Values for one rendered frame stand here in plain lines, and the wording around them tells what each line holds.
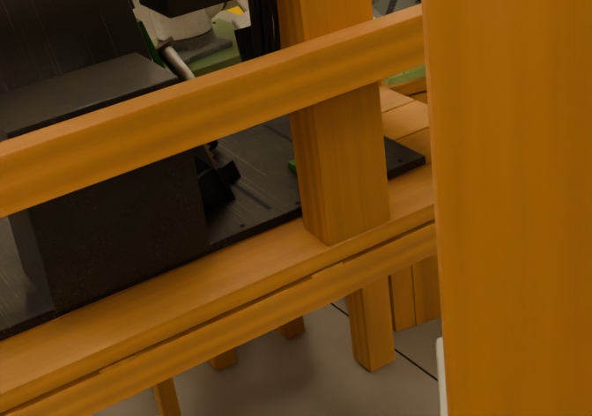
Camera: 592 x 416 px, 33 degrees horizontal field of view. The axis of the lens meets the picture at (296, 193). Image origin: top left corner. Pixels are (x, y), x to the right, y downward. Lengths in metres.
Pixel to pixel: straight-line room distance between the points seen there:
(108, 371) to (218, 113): 0.47
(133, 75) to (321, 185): 0.38
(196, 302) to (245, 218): 0.25
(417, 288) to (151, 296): 1.40
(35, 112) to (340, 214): 0.56
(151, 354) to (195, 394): 1.24
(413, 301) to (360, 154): 1.31
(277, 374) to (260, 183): 1.05
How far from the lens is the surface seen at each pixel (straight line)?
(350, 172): 1.78
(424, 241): 1.95
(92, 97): 1.66
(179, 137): 1.52
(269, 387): 2.92
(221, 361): 3.01
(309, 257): 1.79
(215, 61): 2.63
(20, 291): 1.84
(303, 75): 1.60
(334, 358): 2.99
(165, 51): 1.93
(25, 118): 1.63
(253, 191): 2.00
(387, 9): 3.06
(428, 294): 3.05
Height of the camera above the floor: 1.82
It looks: 28 degrees down
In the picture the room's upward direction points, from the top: 8 degrees counter-clockwise
